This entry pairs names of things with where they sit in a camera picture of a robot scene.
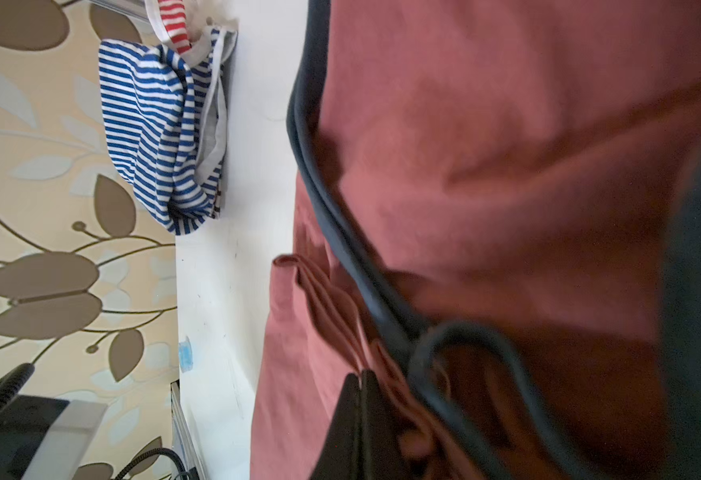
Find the maroon red garment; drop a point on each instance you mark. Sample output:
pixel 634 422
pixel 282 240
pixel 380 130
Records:
pixel 498 212

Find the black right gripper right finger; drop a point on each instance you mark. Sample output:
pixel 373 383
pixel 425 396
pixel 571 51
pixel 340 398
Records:
pixel 380 454

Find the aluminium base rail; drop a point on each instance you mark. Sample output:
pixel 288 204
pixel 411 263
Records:
pixel 182 442

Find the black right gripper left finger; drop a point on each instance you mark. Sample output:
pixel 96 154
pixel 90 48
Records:
pixel 340 455

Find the blue white striped tank top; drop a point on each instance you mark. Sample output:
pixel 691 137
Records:
pixel 166 120

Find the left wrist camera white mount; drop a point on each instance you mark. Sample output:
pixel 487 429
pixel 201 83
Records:
pixel 45 438

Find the red white striped folded top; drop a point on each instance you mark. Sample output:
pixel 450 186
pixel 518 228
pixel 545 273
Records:
pixel 170 23

